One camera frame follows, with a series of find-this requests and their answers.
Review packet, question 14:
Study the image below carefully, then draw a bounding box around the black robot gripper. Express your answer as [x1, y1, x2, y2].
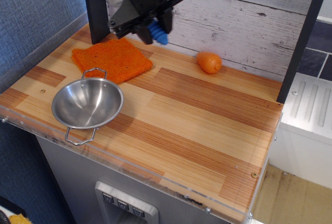
[107, 0, 186, 45]

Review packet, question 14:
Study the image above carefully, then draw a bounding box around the blue handled metal spoon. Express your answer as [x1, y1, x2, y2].
[106, 0, 168, 45]

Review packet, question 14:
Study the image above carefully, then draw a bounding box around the orange knitted cloth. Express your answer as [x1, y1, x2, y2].
[72, 39, 153, 84]

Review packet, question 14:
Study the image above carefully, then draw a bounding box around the orange plastic toy fruit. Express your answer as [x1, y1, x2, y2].
[196, 52, 222, 74]

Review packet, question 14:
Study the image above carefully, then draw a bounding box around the clear acrylic edge guard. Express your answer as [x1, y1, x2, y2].
[1, 104, 280, 223]

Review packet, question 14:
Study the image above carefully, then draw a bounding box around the grey dispenser button panel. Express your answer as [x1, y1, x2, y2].
[95, 181, 159, 223]

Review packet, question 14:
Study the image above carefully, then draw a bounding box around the white toy sink unit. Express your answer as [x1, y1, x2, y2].
[269, 73, 331, 188]

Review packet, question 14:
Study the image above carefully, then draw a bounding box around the yellow object bottom left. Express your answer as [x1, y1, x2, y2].
[8, 214, 32, 224]

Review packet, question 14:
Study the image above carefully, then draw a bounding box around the dark left upright post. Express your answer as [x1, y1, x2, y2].
[85, 0, 110, 44]

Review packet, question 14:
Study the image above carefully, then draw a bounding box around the dark upright post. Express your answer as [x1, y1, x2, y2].
[276, 0, 324, 104]
[85, 0, 110, 44]

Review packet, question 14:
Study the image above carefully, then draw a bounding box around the steel two-handled pan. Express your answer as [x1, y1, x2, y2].
[51, 67, 124, 146]

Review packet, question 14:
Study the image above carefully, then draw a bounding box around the dark right upright post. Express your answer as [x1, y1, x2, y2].
[276, 0, 324, 104]

